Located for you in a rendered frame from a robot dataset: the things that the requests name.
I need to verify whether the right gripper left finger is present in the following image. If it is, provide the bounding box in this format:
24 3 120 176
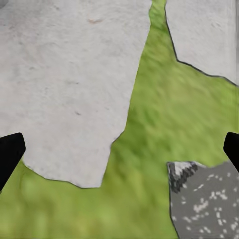
0 132 26 192

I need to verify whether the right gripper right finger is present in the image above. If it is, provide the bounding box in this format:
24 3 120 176
223 132 239 173

